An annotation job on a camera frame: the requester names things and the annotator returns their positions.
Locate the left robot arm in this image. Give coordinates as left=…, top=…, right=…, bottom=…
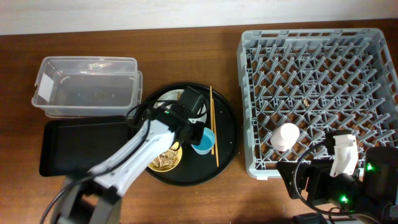
left=40, top=86, right=211, bottom=223

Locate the wooden chopstick outer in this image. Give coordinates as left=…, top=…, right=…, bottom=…
left=210, top=86, right=215, bottom=155

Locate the wooden chopstick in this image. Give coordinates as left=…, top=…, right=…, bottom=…
left=212, top=99, right=219, bottom=167
left=210, top=86, right=215, bottom=155

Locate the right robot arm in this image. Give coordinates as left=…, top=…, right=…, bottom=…
left=277, top=146, right=397, bottom=223

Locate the blue plastic cup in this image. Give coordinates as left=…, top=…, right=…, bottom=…
left=192, top=128, right=215, bottom=155

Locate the grey dishwasher rack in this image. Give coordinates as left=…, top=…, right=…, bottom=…
left=237, top=28, right=397, bottom=180

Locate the grey plate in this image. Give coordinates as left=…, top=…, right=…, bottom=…
left=153, top=89, right=207, bottom=123

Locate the wooden chopstick inner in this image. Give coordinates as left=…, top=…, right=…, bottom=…
left=212, top=99, right=219, bottom=167

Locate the round black tray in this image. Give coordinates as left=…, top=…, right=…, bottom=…
left=146, top=90, right=240, bottom=187

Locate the clear plastic bin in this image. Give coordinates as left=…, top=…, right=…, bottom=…
left=31, top=56, right=143, bottom=118

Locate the yellow bowl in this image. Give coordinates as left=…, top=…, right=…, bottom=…
left=147, top=141, right=183, bottom=173

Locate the pink plastic cup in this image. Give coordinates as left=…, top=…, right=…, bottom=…
left=271, top=123, right=300, bottom=152

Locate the black rectangular tray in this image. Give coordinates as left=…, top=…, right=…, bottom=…
left=39, top=116, right=131, bottom=177

